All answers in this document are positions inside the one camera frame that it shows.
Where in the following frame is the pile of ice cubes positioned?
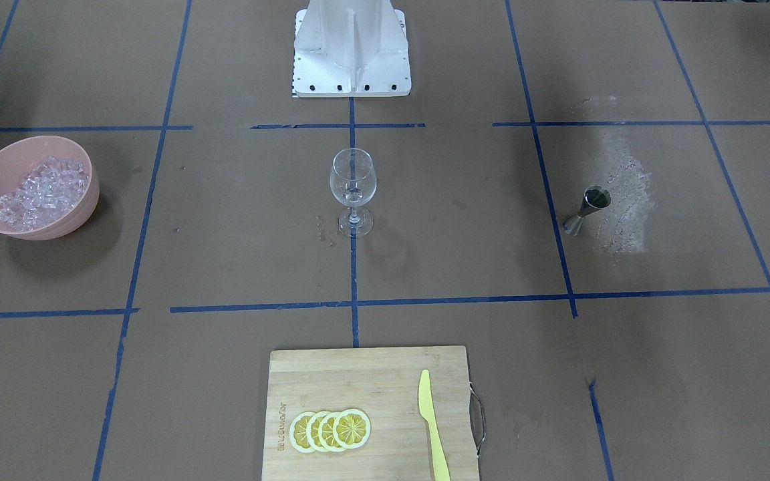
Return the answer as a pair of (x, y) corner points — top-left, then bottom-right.
(0, 156), (91, 232)

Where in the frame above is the steel double jigger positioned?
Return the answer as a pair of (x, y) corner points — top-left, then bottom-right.
(562, 185), (611, 236)

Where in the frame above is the yellow plastic knife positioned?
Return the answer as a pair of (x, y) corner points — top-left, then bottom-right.
(416, 369), (451, 480)

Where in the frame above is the clear wine glass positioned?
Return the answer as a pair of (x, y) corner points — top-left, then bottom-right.
(330, 148), (377, 238)

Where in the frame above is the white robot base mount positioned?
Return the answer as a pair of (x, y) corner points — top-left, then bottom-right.
(291, 1), (412, 98)

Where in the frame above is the pink plastic bowl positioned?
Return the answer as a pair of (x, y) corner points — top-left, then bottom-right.
(0, 135), (99, 241)

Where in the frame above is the bamboo cutting board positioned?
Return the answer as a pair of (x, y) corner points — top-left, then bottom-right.
(261, 346), (480, 480)

